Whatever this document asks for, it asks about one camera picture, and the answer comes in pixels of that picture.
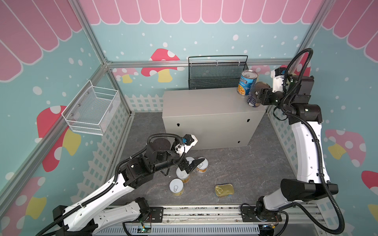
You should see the yellow can white lid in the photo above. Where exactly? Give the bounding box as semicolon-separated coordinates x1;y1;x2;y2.
185;157;195;165
169;179;184;196
196;157;209;173
176;167;190;183

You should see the dark navy label can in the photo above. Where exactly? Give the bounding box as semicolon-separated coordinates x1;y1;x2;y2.
247;82;271;107

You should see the blue Progresso soup can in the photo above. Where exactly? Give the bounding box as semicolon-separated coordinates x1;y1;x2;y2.
237;70;258;96

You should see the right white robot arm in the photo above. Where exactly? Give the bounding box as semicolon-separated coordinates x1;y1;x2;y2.
240;48;345;236

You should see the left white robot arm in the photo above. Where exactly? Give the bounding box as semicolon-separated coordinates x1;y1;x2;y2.
37;133;204;236

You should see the yellow can white lid front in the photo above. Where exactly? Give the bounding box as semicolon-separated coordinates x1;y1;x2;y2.
169;179;184;196

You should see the gold rectangular sardine tin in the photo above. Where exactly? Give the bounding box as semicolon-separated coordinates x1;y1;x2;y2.
215;184;235;198

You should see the grey metal cabinet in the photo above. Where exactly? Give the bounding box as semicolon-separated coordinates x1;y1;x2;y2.
162;88;266;150

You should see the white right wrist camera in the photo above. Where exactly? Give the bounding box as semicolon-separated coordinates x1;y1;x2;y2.
271;67;286;92

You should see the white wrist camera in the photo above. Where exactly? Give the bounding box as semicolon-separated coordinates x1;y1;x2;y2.
271;67;286;92
175;134;198;156

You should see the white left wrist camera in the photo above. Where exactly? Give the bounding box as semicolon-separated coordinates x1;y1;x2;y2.
175;134;198;156

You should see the black mesh wire basket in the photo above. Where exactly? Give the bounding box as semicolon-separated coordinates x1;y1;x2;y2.
188;55;248;90

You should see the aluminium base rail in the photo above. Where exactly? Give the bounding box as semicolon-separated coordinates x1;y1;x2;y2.
118;204;308;236

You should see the white mesh wire basket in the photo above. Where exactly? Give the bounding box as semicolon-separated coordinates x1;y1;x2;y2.
62;81;121;136

